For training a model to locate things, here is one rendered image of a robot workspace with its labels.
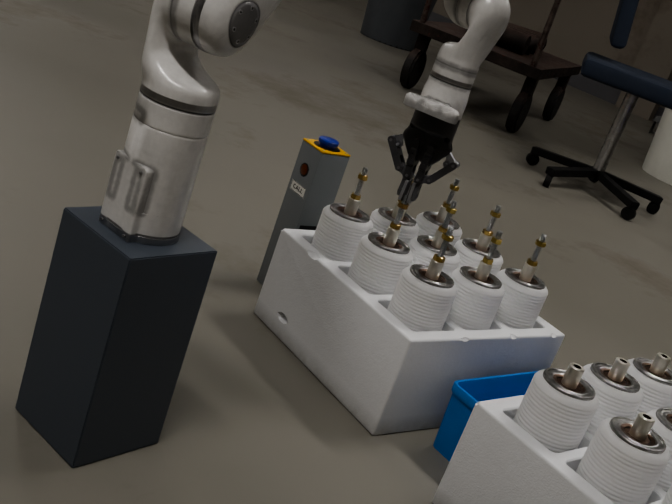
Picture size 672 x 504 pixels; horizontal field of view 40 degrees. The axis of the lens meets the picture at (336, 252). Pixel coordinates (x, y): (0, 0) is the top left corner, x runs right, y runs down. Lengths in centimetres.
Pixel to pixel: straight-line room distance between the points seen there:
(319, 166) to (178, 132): 70
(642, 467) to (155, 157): 71
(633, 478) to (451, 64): 67
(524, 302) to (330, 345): 35
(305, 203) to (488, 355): 47
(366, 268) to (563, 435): 45
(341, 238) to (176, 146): 59
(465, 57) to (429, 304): 39
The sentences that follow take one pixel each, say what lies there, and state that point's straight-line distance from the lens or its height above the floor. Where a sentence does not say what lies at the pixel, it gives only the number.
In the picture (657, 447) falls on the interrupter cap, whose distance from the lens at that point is 127.
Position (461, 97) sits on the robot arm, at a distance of 149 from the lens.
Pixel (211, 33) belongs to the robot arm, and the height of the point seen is 57.
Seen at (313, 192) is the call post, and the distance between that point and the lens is 177.
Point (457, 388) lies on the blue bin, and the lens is 149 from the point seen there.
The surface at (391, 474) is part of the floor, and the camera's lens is 143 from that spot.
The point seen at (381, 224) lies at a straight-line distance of 170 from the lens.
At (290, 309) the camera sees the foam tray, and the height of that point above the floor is 7.
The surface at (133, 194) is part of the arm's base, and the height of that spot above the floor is 36.
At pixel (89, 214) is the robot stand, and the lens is 118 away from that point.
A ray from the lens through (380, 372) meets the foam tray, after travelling 148.
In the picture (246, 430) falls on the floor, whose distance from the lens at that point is 140.
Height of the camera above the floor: 74
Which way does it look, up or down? 20 degrees down
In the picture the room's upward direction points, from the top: 20 degrees clockwise
